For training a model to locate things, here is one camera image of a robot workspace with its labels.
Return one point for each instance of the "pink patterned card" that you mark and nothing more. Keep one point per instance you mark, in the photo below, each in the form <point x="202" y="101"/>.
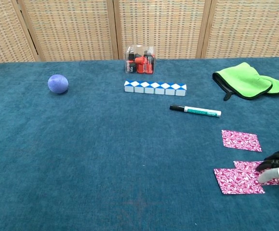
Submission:
<point x="241" y="140"/>
<point x="246" y="164"/>
<point x="238" y="183"/>

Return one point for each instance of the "green microfiber cloth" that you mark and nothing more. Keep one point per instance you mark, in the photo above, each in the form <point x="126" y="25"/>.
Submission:
<point x="245" y="80"/>

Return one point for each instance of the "white marker with black cap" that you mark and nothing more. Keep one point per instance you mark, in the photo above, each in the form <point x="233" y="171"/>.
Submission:
<point x="197" y="111"/>

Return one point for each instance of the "blue white snake puzzle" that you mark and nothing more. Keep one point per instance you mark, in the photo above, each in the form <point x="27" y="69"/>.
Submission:
<point x="155" y="89"/>

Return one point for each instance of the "clear box of red-black parts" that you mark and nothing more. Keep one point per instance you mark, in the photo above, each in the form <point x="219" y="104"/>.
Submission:
<point x="140" y="61"/>

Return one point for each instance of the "woven wooden folding screen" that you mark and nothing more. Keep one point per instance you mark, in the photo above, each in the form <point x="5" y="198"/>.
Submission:
<point x="158" y="26"/>

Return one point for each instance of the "purple ball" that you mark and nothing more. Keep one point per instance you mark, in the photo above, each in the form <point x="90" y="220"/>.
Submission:
<point x="58" y="83"/>

